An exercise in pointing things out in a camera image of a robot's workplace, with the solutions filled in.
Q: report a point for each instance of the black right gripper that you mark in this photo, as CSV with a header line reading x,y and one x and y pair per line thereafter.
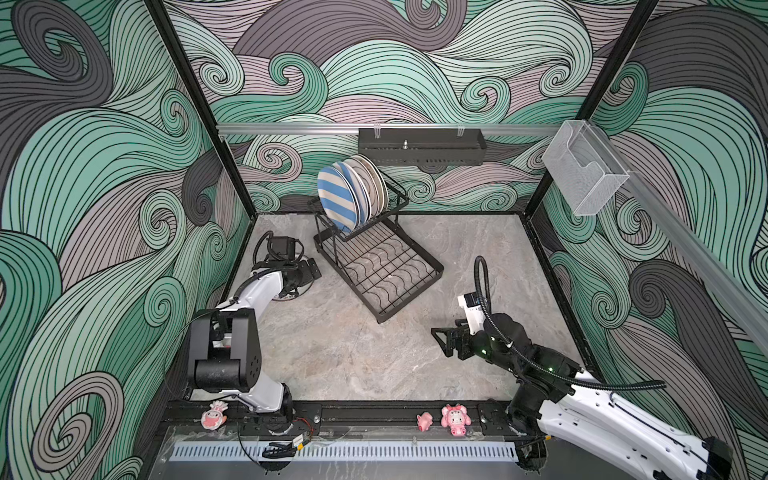
x,y
463,332

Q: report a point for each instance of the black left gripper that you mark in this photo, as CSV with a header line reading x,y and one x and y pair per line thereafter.
x,y
305,275

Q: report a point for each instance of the blue white striped plate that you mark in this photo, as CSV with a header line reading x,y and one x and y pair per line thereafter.
x,y
359,191
337,199

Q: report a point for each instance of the white green line plate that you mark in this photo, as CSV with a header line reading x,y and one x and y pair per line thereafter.
x,y
371,181

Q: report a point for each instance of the cream floral plate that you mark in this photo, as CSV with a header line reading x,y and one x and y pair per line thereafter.
x,y
384,194

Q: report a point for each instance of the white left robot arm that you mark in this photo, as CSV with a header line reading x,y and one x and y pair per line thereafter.
x,y
225,356

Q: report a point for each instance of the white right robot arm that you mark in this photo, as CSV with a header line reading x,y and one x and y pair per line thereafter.
x,y
557,398

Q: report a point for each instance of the large pink pig toy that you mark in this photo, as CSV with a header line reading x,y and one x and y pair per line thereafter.
x,y
456,419

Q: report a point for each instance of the small pink pig toy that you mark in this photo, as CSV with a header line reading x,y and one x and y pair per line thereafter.
x,y
424,421

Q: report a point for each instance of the pink flat figure sticker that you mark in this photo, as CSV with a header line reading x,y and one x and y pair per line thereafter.
x,y
213,418

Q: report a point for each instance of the black wire dish rack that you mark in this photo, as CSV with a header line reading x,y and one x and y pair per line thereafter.
x,y
385,268

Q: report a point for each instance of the white slotted cable duct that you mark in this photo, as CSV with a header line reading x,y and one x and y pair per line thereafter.
x,y
398,451

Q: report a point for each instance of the aluminium wall rail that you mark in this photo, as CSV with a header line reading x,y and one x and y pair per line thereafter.
x,y
304,128

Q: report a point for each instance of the black wall shelf tray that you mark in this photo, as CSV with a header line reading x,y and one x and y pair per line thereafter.
x,y
421,147

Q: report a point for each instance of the clear plastic wall holder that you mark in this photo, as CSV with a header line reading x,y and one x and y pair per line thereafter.
x,y
585,166

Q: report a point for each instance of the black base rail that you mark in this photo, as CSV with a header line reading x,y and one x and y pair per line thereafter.
x,y
326,417

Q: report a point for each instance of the black frame post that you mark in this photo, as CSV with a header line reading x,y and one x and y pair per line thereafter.
x,y
173,45

